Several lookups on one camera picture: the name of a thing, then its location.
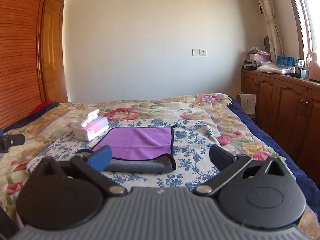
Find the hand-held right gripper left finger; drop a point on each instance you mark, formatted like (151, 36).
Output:
(101, 157)

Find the wooden window frame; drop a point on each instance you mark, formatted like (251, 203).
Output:
(298, 17)

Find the cardboard box with white paper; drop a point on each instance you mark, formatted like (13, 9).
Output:
(247, 103)

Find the beige patterned curtain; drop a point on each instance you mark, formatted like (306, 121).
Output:
(272, 30)

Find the red cloth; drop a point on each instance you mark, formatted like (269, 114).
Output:
(42, 106)

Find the floral quilt bed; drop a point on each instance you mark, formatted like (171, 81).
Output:
(162, 107)

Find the pink thermos jug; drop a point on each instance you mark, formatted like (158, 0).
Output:
(313, 67)

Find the wooden door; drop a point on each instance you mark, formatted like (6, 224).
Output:
(52, 55)

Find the blue box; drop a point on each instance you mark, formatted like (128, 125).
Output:
(285, 61)

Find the white wall socket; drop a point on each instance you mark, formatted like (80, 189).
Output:
(199, 52)

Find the white cloth blue floral print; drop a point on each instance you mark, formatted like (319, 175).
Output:
(192, 140)

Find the wooden cabinet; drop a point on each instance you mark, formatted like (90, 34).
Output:
(282, 105)

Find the navy blue blanket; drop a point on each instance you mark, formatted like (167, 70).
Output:
(295, 160)

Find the wooden louvered wardrobe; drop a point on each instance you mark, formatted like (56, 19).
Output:
(18, 55)

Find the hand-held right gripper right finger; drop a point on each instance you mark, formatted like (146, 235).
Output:
(221, 158)

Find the woven hand fan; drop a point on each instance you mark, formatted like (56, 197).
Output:
(267, 43)

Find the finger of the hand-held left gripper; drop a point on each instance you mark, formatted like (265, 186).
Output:
(13, 140)

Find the clear plastic bag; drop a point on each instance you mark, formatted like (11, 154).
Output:
(270, 68)

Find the stack of dark books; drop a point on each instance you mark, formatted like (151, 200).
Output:
(249, 66)

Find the purple and grey towel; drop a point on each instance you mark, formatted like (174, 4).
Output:
(140, 140)

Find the pink white tissue box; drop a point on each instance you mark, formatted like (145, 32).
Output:
(93, 128)

